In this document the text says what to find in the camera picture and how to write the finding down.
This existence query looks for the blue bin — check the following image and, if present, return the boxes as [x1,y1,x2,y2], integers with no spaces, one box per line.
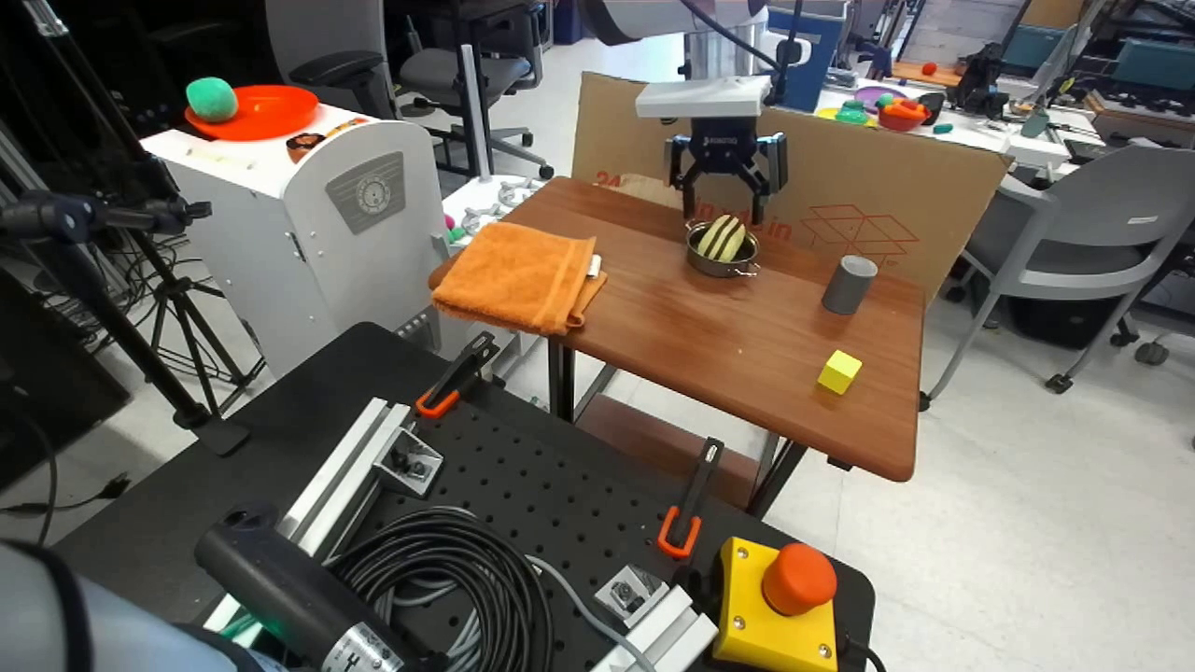
[758,0,850,115]

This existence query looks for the orange bowl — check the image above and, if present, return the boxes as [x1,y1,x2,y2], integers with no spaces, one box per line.
[872,92,932,139]

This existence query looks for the black table legs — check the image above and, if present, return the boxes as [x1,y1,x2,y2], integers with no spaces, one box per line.
[541,337,809,523]

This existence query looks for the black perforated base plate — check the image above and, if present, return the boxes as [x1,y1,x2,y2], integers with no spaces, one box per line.
[36,319,880,672]

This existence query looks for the black cylindrical handle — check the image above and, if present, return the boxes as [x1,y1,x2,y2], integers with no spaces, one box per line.
[195,510,408,672]

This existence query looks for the green ball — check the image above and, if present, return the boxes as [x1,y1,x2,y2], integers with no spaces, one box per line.
[184,74,241,126]

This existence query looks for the orange folded towel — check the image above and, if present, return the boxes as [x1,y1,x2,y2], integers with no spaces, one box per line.
[428,220,608,338]

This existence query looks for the cardboard panel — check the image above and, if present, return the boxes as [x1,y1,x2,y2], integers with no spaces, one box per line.
[566,67,1014,299]

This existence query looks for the dark office chair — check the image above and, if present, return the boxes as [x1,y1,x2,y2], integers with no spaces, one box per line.
[262,0,561,185]

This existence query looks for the long aluminium extrusion rail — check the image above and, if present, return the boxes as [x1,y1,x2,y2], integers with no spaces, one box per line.
[199,394,448,637]

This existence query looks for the orange plate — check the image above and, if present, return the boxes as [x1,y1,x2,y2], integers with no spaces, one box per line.
[179,82,324,146]

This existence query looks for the yellow brown striped object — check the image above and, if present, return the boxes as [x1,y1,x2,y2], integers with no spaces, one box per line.
[693,212,755,263]

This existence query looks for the orange black clamp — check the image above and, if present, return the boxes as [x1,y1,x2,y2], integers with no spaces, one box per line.
[410,327,499,426]
[654,432,728,563]

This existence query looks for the black camera tripod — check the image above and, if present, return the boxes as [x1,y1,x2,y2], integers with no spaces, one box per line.
[0,0,267,432]

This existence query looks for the grey office chair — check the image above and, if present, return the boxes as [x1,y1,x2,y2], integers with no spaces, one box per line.
[919,146,1195,413]

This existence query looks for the grey cylinder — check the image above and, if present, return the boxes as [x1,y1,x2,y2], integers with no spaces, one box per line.
[816,250,880,317]

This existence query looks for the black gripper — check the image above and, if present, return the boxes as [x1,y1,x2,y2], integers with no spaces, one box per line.
[664,113,774,240]

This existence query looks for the yellow emergency stop button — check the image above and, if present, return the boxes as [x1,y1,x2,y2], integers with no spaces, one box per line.
[708,533,842,672]

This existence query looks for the yellow cube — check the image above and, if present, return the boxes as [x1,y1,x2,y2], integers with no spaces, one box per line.
[814,347,867,398]

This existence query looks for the white cabinet machine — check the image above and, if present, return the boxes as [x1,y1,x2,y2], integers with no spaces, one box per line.
[136,99,450,375]

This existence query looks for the short aluminium extrusion bracket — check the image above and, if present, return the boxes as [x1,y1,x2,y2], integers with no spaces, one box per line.
[584,563,725,672]

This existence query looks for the coiled black cable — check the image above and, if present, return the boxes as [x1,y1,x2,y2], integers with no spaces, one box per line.
[324,502,561,672]

